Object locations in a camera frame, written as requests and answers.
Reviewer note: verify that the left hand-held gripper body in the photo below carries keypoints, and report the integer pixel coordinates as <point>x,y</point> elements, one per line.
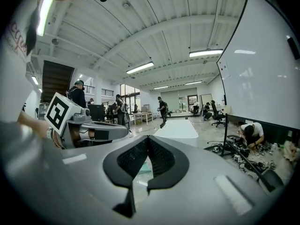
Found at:
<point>58,111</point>

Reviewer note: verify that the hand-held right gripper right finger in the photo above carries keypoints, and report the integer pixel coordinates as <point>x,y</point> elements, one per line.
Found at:
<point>211,172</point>

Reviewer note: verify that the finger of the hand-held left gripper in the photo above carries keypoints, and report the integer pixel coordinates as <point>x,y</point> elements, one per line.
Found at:
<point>112,131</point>

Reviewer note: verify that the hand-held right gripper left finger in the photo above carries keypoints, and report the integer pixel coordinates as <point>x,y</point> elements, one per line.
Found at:
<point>93,172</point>

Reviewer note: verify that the person's left forearm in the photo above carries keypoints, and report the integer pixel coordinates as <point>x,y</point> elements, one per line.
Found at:
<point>35,123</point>

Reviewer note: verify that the black whiteboard stand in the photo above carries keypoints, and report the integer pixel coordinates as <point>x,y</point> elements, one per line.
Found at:
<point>226,130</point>

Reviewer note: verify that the black monitor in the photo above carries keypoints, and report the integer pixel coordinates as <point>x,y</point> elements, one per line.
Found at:
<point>96,112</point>

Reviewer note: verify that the dark staircase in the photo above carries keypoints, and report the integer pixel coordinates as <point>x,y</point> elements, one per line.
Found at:
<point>56,78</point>

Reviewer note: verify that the light wooden table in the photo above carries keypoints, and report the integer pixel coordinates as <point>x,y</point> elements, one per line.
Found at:
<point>143,113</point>

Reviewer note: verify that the long ceiling light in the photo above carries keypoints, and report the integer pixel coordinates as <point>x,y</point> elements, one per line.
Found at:
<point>140,67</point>
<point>160,87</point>
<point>35,80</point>
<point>206,53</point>
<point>194,82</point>
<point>44,15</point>

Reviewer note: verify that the white bathtub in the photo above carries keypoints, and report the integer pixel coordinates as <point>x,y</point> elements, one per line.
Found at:
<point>178,129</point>

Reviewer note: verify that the person's white printed t-shirt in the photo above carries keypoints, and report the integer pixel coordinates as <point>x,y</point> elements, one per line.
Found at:
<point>14,78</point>

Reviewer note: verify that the black office chair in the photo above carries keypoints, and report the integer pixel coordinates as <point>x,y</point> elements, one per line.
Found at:
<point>214,109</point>

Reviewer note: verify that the beige emergency stop box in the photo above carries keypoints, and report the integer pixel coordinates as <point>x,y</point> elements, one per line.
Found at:
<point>227,110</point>

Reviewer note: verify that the beige crumpled cloth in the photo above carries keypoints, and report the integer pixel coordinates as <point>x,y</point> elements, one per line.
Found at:
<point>290,150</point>

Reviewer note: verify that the large whiteboard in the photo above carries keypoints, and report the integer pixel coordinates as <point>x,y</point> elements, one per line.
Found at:
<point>257,78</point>

